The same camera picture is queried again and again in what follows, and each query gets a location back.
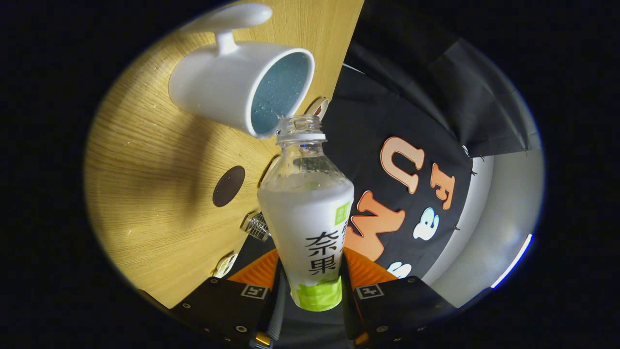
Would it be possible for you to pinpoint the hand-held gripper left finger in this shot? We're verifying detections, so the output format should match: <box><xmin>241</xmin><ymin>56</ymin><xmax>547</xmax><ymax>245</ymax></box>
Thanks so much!
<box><xmin>170</xmin><ymin>248</ymin><xmax>284</xmax><ymax>348</ymax></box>

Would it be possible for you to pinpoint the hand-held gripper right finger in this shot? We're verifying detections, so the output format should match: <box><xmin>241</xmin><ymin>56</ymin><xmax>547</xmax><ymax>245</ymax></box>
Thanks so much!
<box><xmin>341</xmin><ymin>246</ymin><xmax>458</xmax><ymax>347</ymax></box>

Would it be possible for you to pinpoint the juice bottle with white label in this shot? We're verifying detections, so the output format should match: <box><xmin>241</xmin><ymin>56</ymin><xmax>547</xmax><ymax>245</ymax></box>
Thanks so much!
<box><xmin>257</xmin><ymin>115</ymin><xmax>355</xmax><ymax>312</ymax></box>

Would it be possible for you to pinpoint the dark brown round coaster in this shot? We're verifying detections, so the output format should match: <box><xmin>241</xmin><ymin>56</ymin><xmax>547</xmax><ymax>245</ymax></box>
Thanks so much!
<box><xmin>212</xmin><ymin>165</ymin><xmax>246</xmax><ymax>208</ymax></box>

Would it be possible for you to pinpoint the white cup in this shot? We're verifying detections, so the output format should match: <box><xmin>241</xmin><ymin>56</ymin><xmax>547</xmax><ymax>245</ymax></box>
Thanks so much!
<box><xmin>168</xmin><ymin>2</ymin><xmax>315</xmax><ymax>140</ymax></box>

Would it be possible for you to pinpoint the white divided dish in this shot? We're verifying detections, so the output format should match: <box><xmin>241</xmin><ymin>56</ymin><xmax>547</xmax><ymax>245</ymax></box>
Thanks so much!
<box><xmin>214</xmin><ymin>252</ymin><xmax>238</xmax><ymax>279</ymax></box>

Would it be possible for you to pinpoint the wooden table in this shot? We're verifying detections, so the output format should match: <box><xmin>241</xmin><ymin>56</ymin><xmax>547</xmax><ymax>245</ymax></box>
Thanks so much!
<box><xmin>83</xmin><ymin>0</ymin><xmax>365</xmax><ymax>309</ymax></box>

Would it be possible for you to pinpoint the white oval plate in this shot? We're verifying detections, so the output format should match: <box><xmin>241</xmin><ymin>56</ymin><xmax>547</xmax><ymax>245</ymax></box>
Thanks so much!
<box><xmin>305</xmin><ymin>97</ymin><xmax>330</xmax><ymax>121</ymax></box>

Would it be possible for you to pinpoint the metal wire utensil holder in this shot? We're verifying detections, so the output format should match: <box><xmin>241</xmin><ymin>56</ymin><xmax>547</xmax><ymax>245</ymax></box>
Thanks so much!
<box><xmin>240</xmin><ymin>211</ymin><xmax>271</xmax><ymax>242</ymax></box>

